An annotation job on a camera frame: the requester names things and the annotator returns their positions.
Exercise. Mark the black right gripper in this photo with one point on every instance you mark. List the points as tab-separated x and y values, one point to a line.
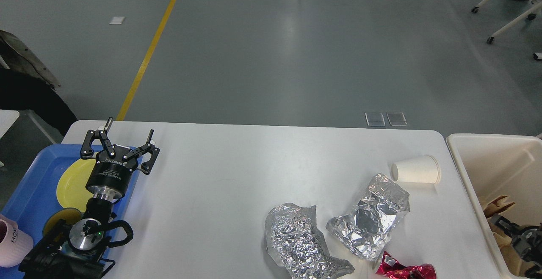
526	241

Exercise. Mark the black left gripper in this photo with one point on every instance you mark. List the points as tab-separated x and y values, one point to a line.
112	173

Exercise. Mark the brown paper bag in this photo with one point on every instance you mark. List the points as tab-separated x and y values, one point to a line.
496	205
515	264

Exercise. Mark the yellow plastic plate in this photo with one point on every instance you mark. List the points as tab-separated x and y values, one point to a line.
71	191

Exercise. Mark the crushed red can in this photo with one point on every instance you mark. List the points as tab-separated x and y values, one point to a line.
390	268

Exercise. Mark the aluminium foil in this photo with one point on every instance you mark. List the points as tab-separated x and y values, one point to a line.
366	229
295	243

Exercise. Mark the brown paper ball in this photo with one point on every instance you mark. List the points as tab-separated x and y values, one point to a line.
502	240

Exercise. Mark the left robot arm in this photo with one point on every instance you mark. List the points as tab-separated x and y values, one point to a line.
75	251

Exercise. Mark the white plastic bin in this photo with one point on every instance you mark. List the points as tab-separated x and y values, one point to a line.
492	165

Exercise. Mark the small white side table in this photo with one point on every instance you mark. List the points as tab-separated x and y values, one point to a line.
7	119

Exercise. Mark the white paper cup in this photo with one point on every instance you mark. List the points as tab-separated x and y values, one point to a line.
423	169

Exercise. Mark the pink mug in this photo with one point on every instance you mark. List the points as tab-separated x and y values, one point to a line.
14	243

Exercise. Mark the white chair base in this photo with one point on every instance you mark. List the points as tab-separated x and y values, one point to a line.
515	13

